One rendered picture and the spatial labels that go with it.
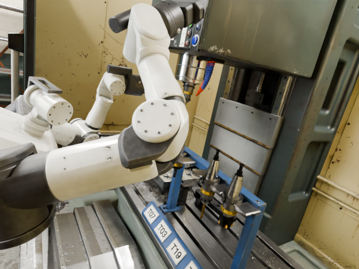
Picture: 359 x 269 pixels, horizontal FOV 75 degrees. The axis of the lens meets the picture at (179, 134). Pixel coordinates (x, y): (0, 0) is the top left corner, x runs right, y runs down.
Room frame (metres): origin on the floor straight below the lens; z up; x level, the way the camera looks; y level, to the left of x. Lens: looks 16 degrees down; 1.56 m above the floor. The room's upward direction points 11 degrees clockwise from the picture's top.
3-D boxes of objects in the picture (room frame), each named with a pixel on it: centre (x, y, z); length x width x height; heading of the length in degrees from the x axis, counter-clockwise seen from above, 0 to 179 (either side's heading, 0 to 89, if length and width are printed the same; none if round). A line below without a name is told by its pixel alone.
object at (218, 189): (0.69, -0.17, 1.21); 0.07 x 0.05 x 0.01; 124
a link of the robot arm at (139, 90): (1.05, 0.19, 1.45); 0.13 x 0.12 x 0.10; 34
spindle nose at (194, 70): (1.17, 0.00, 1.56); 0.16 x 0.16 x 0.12
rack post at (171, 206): (1.00, -0.03, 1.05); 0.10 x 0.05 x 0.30; 124
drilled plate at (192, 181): (1.27, 0.02, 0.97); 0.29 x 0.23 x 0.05; 34
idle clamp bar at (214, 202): (1.03, -0.23, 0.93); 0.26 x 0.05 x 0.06; 39
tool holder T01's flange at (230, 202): (0.65, -0.20, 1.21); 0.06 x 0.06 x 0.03
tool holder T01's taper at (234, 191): (0.65, -0.20, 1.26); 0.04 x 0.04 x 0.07
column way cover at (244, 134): (1.42, -0.37, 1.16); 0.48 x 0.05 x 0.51; 34
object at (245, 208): (0.60, -0.23, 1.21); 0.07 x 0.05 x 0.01; 124
